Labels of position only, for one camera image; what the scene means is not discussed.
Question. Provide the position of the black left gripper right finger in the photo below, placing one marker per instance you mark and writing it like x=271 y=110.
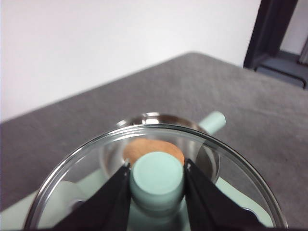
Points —
x=211 y=209

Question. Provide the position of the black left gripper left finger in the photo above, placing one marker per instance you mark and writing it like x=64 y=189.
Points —
x=106 y=207

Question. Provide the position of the brown potato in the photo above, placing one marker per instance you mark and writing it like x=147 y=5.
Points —
x=149 y=146

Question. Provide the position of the mint green breakfast machine base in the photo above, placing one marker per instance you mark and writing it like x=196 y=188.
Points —
x=12 y=221

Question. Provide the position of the glass lid with green knob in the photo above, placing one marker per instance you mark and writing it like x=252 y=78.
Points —
x=156 y=173

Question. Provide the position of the dark door frame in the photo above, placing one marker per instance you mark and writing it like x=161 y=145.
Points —
x=267 y=36

